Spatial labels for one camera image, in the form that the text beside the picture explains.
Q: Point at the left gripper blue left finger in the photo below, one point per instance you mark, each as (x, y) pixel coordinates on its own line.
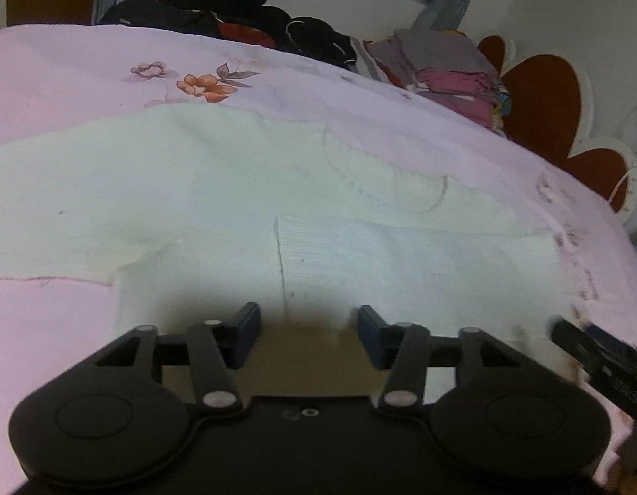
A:
(228, 341)

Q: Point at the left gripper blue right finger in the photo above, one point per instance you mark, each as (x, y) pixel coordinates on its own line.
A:
(381, 341)

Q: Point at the cream knit sweater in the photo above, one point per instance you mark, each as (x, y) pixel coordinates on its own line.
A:
(188, 206)

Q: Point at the stack of folded clothes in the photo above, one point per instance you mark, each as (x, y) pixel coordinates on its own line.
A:
(447, 68)

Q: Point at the pile of black clothes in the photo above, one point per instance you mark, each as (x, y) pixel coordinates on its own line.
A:
(251, 22)

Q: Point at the red and white headboard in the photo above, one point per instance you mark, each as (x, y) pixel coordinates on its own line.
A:
(552, 116)

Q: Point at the striped pillow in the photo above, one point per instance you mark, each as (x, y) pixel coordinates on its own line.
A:
(366, 65)

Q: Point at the pink floral bed sheet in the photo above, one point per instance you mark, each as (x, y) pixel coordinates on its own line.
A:
(53, 77)

